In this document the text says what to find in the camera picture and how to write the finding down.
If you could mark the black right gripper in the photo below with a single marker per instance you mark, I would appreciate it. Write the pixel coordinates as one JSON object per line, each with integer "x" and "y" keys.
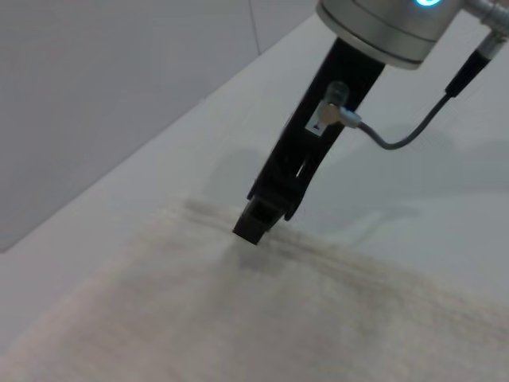
{"x": 302, "y": 151}

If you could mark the beige towel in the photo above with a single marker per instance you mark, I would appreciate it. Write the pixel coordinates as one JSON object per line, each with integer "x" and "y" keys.
{"x": 254, "y": 318}

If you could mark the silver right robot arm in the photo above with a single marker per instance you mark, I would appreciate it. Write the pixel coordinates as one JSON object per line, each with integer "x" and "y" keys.
{"x": 381, "y": 28}

